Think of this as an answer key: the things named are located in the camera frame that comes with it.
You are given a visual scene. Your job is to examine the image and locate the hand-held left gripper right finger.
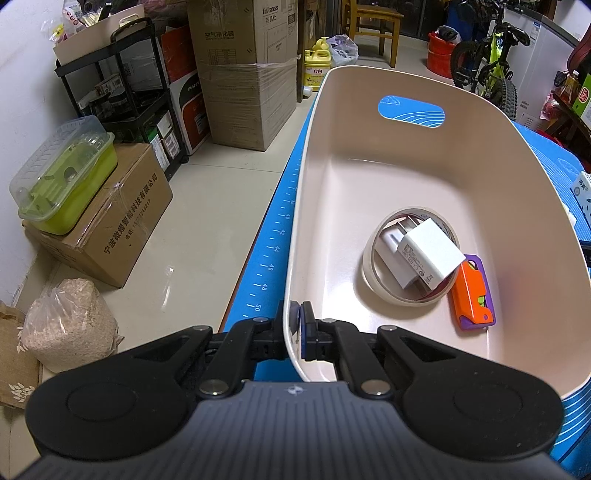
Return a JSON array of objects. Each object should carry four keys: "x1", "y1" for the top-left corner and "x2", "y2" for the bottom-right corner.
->
[{"x1": 298, "y1": 301, "x2": 467, "y2": 398}]

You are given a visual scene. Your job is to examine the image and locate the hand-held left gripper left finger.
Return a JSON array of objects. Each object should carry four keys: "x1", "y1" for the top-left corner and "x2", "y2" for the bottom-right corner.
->
[{"x1": 117, "y1": 300, "x2": 289, "y2": 398}]

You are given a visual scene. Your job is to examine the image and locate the cream tape roll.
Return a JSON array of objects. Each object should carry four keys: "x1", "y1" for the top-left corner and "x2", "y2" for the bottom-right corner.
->
[{"x1": 361, "y1": 205, "x2": 461, "y2": 306}]

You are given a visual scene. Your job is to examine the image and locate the white wall charger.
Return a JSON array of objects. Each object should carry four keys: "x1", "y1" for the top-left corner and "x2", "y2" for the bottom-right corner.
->
[
  {"x1": 398, "y1": 218, "x2": 466, "y2": 292},
  {"x1": 374, "y1": 218, "x2": 423, "y2": 291}
]

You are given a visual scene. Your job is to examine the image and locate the purple orange toy knife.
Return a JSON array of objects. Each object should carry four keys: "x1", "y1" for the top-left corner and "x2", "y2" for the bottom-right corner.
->
[{"x1": 450, "y1": 254, "x2": 497, "y2": 330}]

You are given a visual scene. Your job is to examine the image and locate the beige plastic basket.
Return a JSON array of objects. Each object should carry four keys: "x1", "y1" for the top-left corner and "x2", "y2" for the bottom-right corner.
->
[{"x1": 283, "y1": 65, "x2": 591, "y2": 401}]

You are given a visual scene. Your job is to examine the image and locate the blue silicone baking mat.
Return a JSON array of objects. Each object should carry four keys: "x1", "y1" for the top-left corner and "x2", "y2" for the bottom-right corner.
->
[{"x1": 217, "y1": 90, "x2": 591, "y2": 467}]

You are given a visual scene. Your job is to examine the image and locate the brown shipping carton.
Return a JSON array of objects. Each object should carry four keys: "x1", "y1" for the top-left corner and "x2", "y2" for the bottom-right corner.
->
[{"x1": 23, "y1": 143, "x2": 174, "y2": 289}]

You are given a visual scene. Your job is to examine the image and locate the clear bag of grain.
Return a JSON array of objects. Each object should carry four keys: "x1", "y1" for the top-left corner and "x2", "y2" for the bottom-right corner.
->
[{"x1": 21, "y1": 278, "x2": 120, "y2": 374}]

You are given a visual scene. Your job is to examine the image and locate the taped cardboard box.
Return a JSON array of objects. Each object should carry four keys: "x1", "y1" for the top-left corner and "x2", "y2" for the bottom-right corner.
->
[{"x1": 198, "y1": 59, "x2": 297, "y2": 151}]

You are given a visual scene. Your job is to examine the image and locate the white black appliance box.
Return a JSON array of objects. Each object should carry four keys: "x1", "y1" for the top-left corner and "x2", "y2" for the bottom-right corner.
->
[{"x1": 168, "y1": 78, "x2": 207, "y2": 156}]

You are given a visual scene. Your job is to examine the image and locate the brown paper bag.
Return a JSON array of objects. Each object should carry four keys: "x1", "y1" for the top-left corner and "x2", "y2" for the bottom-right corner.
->
[{"x1": 0, "y1": 300, "x2": 42, "y2": 409}]

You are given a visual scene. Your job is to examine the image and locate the green clear-lid food container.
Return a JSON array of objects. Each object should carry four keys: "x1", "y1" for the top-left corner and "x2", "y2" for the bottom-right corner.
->
[{"x1": 9, "y1": 115, "x2": 118, "y2": 235}]

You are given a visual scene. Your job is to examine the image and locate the yellow detergent jug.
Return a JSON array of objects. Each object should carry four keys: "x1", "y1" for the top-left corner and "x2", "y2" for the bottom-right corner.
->
[{"x1": 303, "y1": 37, "x2": 334, "y2": 90}]

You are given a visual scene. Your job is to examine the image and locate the black utility cart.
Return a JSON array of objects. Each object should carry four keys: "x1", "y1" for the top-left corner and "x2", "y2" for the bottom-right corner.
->
[{"x1": 54, "y1": 17, "x2": 188, "y2": 183}]

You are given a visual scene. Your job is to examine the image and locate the translucent plastic bag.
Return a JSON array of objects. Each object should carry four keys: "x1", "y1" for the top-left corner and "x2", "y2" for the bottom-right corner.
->
[{"x1": 328, "y1": 34, "x2": 359, "y2": 68}]

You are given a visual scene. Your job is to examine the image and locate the large printed cardboard box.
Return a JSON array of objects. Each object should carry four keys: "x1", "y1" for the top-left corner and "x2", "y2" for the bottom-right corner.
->
[{"x1": 187, "y1": 0, "x2": 301, "y2": 70}]

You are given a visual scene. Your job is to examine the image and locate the patterned tissue box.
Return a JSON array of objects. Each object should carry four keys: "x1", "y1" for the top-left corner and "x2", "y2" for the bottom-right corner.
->
[{"x1": 569, "y1": 172, "x2": 591, "y2": 227}]

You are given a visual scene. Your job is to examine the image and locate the red bucket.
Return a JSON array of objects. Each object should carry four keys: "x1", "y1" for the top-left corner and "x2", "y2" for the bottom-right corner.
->
[{"x1": 427, "y1": 28, "x2": 463, "y2": 77}]

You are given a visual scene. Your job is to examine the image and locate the wooden chair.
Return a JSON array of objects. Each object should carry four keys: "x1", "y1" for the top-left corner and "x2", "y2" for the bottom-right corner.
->
[{"x1": 342, "y1": 0, "x2": 404, "y2": 68}]

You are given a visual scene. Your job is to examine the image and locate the black green bicycle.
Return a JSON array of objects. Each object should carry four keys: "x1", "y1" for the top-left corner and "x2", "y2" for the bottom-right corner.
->
[{"x1": 450, "y1": 0, "x2": 532, "y2": 121}]

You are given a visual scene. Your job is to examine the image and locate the dark wooden side table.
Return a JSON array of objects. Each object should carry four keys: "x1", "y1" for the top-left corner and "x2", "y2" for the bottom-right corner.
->
[{"x1": 549, "y1": 69, "x2": 591, "y2": 155}]

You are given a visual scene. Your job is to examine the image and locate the white chest freezer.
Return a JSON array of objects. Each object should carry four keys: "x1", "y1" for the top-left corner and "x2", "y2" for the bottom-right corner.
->
[{"x1": 501, "y1": 0, "x2": 580, "y2": 126}]

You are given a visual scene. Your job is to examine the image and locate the green white carton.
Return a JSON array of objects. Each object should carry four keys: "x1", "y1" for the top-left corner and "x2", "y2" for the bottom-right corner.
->
[{"x1": 573, "y1": 71, "x2": 591, "y2": 116}]

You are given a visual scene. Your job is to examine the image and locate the beige handled bin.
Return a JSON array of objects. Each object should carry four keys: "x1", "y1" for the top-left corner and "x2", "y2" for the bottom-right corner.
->
[{"x1": 52, "y1": 4, "x2": 147, "y2": 65}]

